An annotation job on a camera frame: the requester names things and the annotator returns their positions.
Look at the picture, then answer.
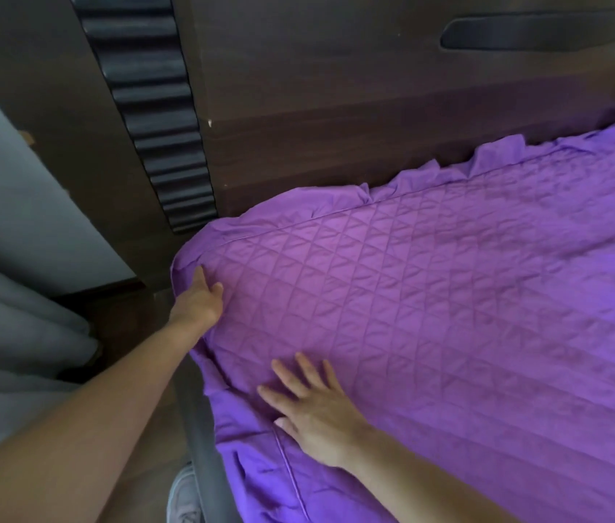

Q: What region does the grey bed base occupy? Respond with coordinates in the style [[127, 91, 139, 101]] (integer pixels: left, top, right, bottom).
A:
[[173, 347, 245, 523]]

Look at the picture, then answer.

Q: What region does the white shoe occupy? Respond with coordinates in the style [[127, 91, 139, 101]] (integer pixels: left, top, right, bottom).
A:
[[168, 465, 203, 523]]

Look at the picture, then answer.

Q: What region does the person's right forearm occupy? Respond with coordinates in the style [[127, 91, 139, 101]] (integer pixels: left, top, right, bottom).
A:
[[338, 423, 511, 523]]

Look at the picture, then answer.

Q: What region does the person's left hand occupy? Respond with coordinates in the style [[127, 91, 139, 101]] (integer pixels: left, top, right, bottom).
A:
[[167, 265, 225, 336]]

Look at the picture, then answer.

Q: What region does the purple quilted bedspread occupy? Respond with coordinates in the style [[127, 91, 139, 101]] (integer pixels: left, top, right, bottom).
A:
[[170, 108, 615, 523]]

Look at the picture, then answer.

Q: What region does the dark brown wooden headboard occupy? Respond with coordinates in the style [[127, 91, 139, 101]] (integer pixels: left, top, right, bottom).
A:
[[0, 0, 615, 300]]

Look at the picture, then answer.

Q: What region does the grey curtain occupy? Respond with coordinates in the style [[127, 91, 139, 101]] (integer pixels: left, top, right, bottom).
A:
[[0, 56, 139, 477]]

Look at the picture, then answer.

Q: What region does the person's right hand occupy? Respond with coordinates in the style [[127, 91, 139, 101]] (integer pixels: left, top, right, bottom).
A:
[[256, 352, 375, 470]]

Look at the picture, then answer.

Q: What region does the person's left forearm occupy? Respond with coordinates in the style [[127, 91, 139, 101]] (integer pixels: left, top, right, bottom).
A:
[[0, 319, 204, 523]]

